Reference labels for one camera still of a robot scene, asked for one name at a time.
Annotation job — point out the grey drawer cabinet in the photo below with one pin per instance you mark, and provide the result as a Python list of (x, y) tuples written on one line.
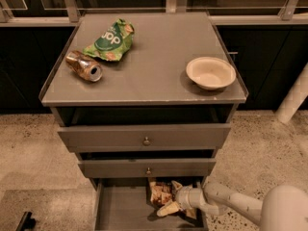
[(148, 86)]

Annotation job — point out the brown chip bag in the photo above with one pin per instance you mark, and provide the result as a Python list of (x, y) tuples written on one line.
[(161, 194)]

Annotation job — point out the grey top drawer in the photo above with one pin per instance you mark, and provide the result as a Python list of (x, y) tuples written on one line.
[(120, 138)]

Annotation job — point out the brass middle drawer knob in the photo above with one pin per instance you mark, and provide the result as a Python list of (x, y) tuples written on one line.
[(148, 171)]

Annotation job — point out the grey bottom drawer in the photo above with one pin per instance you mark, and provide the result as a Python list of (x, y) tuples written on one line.
[(124, 205)]

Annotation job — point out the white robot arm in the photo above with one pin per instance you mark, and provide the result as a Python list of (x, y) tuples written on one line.
[(262, 170)]

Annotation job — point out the white paper bowl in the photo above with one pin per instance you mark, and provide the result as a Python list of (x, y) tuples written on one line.
[(211, 73)]

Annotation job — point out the green chip bag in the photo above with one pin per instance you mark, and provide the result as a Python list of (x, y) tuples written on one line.
[(114, 43)]

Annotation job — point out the black object on floor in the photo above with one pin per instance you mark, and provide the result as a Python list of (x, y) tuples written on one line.
[(26, 222)]

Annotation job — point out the brass drawer knob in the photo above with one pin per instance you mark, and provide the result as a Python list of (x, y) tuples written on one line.
[(148, 171), (146, 141)]

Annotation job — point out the brass top drawer knob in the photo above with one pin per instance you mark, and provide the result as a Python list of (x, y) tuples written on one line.
[(146, 141)]

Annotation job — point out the metal railing frame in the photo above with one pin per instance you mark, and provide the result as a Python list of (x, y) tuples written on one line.
[(61, 13)]

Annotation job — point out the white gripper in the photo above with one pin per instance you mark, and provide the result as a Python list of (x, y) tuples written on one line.
[(185, 197)]

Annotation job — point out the grey drawer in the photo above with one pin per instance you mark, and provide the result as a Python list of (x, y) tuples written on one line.
[(138, 167), (124, 205), (120, 138)]

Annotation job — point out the crushed brown soda can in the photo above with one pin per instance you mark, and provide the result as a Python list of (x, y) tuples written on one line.
[(84, 66)]

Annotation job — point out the grey middle drawer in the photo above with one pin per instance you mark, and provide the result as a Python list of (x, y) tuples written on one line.
[(138, 167)]

